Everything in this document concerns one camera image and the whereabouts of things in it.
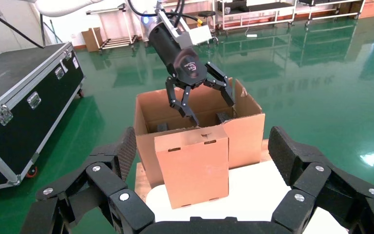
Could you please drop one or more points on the white metal cart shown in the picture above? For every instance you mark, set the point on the white metal cart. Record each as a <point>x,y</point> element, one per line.
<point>116,42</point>

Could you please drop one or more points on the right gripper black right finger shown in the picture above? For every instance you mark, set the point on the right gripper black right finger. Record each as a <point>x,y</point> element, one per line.
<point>312,181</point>

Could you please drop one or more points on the white shelf rack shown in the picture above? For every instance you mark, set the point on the white shelf rack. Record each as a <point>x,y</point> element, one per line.
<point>264,6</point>
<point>335,2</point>

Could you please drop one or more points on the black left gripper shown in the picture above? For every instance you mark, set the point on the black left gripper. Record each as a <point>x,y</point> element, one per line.
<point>187,69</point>

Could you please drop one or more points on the small cardboard box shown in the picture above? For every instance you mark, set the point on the small cardboard box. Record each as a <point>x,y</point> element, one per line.
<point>190,171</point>

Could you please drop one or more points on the big open cardboard box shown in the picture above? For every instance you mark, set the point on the big open cardboard box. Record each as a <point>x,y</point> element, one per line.
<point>245,142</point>

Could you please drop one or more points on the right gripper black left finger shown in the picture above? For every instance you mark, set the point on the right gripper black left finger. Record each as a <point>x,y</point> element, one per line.
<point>109,181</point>

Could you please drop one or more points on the black flight case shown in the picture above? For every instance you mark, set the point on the black flight case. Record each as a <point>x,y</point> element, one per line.
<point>19,129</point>

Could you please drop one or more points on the black foam block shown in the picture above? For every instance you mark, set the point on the black foam block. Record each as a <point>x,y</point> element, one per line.
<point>222,117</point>
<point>162,127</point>

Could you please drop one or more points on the white power strip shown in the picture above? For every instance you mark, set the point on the white power strip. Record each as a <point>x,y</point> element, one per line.
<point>252,35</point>

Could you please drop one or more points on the brown background cardboard box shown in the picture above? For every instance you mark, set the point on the brown background cardboard box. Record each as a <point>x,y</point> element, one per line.
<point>91,40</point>

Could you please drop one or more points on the silver camera mounting bracket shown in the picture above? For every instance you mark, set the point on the silver camera mounting bracket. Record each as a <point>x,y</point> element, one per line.
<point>174,30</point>

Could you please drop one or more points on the black round stool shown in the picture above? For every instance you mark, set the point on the black round stool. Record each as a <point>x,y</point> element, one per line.
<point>206,14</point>

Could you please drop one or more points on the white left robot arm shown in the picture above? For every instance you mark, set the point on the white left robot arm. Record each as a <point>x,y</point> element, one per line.
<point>61,8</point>

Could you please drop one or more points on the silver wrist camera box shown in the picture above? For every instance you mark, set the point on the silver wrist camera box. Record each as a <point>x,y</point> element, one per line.
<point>201,35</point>

